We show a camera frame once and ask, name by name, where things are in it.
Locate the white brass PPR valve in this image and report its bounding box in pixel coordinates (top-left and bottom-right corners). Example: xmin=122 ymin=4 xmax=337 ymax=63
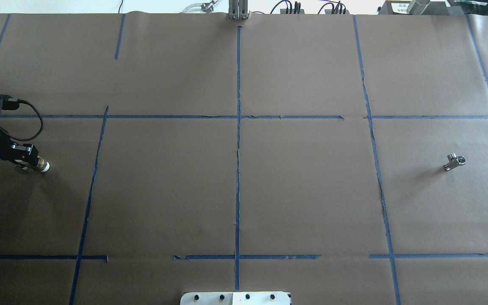
xmin=15 ymin=158 xmax=50 ymax=172

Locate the black power strip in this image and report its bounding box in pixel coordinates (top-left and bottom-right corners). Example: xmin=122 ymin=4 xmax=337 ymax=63
xmin=275 ymin=0 xmax=302 ymax=15

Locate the brown paper table mat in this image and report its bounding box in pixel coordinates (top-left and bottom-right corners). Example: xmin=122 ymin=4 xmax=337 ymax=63
xmin=0 ymin=12 xmax=488 ymax=305

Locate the steel metal cup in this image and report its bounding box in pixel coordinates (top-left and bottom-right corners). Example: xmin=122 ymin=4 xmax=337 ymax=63
xmin=406 ymin=0 xmax=431 ymax=15

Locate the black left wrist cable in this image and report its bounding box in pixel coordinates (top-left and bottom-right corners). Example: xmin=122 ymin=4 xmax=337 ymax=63
xmin=3 ymin=98 xmax=44 ymax=142

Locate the aluminium profile camera post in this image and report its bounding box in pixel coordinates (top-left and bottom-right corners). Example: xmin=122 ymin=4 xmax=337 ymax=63
xmin=228 ymin=0 xmax=250 ymax=20

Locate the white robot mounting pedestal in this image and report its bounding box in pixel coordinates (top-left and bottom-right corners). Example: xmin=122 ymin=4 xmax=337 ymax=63
xmin=180 ymin=291 xmax=292 ymax=305

